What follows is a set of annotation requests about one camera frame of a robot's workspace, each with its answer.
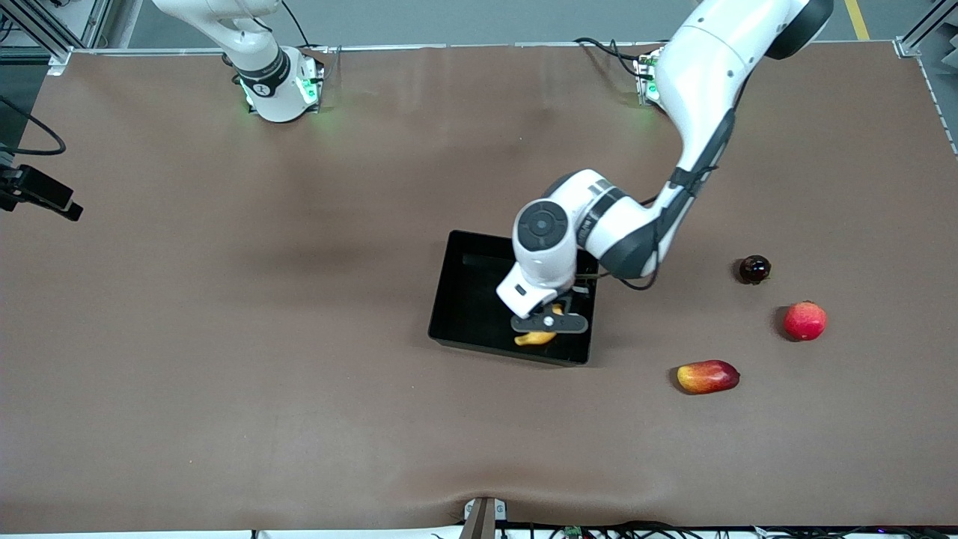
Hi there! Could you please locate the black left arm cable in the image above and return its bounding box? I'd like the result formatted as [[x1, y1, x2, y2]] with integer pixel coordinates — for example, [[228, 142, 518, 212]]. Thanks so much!
[[618, 112, 738, 292]]

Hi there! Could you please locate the black base cable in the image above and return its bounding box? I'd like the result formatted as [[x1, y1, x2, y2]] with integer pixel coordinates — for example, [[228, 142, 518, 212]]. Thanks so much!
[[575, 36, 646, 77], [281, 0, 314, 49]]

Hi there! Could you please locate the brown table cover mat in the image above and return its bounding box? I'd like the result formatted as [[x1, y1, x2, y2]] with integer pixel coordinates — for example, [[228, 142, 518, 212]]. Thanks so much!
[[0, 41, 958, 534]]

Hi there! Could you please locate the yellow banana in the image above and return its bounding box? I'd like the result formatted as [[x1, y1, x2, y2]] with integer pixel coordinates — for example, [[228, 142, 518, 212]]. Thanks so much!
[[513, 302, 564, 347]]

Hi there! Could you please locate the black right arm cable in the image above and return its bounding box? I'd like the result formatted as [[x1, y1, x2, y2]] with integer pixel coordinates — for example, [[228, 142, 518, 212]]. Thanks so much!
[[0, 95, 68, 156]]

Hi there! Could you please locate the red yellow mango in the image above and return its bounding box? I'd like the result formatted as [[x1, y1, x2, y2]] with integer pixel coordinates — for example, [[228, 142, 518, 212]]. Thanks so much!
[[677, 359, 741, 395]]

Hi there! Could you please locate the black right base cable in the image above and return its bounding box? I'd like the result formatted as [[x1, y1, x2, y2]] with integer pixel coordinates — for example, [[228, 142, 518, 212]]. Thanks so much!
[[281, 0, 314, 49]]

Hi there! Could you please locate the black left base cable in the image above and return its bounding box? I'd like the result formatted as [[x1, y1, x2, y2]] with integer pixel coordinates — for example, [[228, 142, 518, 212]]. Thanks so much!
[[575, 36, 646, 77]]

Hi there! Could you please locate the aluminium frame profile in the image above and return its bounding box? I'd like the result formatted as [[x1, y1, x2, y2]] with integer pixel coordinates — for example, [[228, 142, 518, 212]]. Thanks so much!
[[0, 0, 72, 76], [894, 0, 958, 58]]

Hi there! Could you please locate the metal table edge clamp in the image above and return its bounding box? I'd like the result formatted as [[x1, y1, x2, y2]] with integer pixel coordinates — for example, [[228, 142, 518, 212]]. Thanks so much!
[[463, 496, 508, 539]]

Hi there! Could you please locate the black plastic box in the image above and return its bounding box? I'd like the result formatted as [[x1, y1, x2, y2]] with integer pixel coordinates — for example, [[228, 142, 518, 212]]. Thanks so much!
[[427, 229, 601, 367]]

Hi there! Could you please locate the round red peach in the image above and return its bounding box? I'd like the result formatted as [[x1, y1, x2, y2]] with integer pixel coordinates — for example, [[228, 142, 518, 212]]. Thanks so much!
[[783, 300, 829, 342]]

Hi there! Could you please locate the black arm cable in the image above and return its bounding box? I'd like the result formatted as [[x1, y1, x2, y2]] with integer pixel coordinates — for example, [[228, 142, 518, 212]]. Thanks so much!
[[618, 112, 738, 292], [0, 95, 68, 156]]

